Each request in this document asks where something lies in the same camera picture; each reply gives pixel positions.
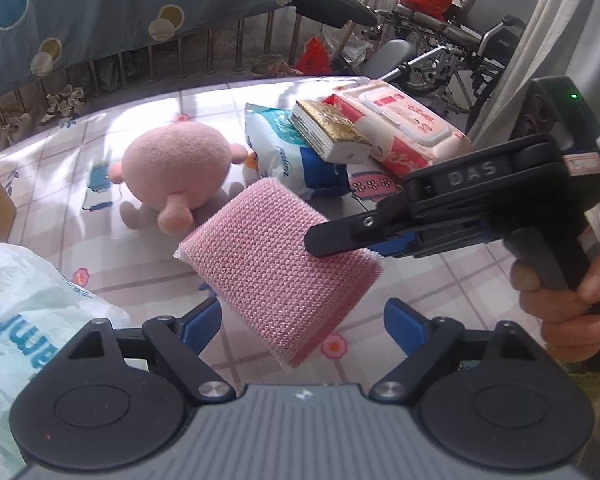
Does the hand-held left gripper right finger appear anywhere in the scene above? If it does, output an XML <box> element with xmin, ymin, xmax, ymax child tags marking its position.
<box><xmin>370</xmin><ymin>297</ymin><xmax>538</xmax><ymax>404</ymax></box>

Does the wheelchair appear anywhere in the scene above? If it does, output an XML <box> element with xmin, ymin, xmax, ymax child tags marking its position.
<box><xmin>365</xmin><ymin>0</ymin><xmax>556</xmax><ymax>122</ymax></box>

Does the black padded seat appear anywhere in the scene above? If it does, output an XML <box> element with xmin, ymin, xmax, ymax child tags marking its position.
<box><xmin>292</xmin><ymin>0</ymin><xmax>379</xmax><ymax>31</ymax></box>

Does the small red plastic bag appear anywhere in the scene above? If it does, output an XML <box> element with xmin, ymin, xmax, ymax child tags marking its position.
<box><xmin>295</xmin><ymin>35</ymin><xmax>334</xmax><ymax>77</ymax></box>

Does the gold tissue pack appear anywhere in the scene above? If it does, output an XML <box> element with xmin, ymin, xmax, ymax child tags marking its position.
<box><xmin>290</xmin><ymin>100</ymin><xmax>374</xmax><ymax>165</ymax></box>

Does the blue white soft packet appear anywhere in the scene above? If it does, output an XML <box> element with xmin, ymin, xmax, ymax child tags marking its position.
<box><xmin>244</xmin><ymin>103</ymin><xmax>354</xmax><ymax>202</ymax></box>

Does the white plastic bag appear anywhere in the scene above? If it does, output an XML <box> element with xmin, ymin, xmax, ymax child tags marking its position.
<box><xmin>0</xmin><ymin>242</ymin><xmax>132</xmax><ymax>480</ymax></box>

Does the grey quilt with circles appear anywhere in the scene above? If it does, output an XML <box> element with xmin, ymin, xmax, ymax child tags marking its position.
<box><xmin>0</xmin><ymin>0</ymin><xmax>331</xmax><ymax>107</ymax></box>

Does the pink knitted sponge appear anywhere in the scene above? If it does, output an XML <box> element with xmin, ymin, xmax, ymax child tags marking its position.
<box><xmin>174</xmin><ymin>177</ymin><xmax>385</xmax><ymax>372</ymax></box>

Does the pink plush toy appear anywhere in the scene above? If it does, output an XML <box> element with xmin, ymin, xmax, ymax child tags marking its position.
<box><xmin>109</xmin><ymin>121</ymin><xmax>249</xmax><ymax>237</ymax></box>

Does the person's right hand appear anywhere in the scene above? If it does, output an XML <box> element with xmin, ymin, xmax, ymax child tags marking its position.
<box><xmin>510</xmin><ymin>246</ymin><xmax>600</xmax><ymax>365</ymax></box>

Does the cream curtain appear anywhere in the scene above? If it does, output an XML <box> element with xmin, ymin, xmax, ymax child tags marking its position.
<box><xmin>467</xmin><ymin>0</ymin><xmax>600</xmax><ymax>161</ymax></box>

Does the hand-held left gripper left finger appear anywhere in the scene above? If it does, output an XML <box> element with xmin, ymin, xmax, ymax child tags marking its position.
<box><xmin>67</xmin><ymin>296</ymin><xmax>237</xmax><ymax>404</ymax></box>

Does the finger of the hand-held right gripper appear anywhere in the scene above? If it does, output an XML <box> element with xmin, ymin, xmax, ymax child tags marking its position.
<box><xmin>304</xmin><ymin>204</ymin><xmax>422</xmax><ymax>258</ymax></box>
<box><xmin>367</xmin><ymin>224</ymin><xmax>492</xmax><ymax>262</ymax></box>

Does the pink white wet wipes pack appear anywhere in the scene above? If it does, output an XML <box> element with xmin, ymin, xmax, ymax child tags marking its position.
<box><xmin>325</xmin><ymin>80</ymin><xmax>474</xmax><ymax>179</ymax></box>

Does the metal railing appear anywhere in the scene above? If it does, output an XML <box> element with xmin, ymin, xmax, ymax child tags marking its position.
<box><xmin>0</xmin><ymin>10</ymin><xmax>331</xmax><ymax>128</ymax></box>

